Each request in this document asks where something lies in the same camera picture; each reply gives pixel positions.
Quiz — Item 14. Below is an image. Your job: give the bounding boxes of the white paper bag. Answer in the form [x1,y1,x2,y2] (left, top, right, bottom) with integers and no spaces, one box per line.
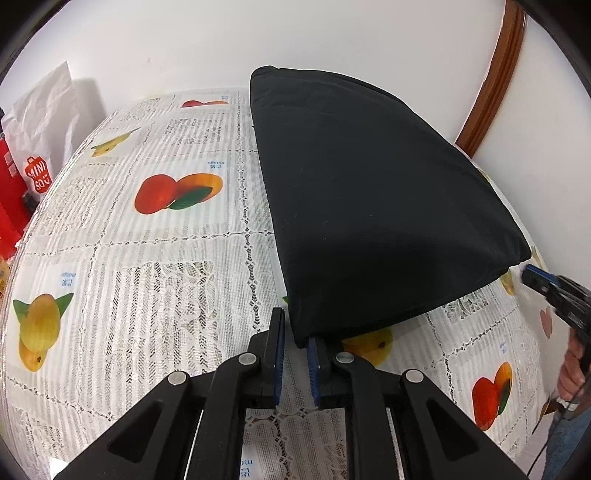
[0,60,77,195]

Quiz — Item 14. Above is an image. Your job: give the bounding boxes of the black cloth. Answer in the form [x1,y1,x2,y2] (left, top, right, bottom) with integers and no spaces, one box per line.
[249,66,532,349]

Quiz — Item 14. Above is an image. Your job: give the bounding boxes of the brown wooden door frame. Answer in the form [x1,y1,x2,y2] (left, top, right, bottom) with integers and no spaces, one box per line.
[455,0,527,155]

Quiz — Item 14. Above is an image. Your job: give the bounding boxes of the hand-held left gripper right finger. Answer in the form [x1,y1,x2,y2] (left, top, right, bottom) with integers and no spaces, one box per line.
[305,337,529,480]

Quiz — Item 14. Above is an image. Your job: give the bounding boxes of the black cable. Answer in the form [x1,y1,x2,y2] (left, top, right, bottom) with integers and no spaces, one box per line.
[529,399,561,480]

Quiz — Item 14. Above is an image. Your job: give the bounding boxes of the person's blue jeans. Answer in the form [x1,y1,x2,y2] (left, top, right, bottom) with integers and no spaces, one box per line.
[540,404,591,480]

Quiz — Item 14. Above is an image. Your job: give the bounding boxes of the red box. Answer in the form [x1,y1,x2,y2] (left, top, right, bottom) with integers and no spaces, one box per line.
[0,108,35,252]

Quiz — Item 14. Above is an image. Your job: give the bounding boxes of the person's right hand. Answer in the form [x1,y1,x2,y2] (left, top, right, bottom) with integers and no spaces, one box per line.
[556,330,591,407]

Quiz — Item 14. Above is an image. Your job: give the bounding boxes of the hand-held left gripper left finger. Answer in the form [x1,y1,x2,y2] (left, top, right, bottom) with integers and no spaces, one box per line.
[55,307,287,480]

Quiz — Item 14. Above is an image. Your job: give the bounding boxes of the lace fruit print tablecloth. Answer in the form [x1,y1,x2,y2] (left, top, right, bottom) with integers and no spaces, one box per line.
[4,90,550,480]

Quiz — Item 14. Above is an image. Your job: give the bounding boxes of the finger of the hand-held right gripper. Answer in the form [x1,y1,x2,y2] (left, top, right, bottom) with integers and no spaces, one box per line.
[522,264,561,301]

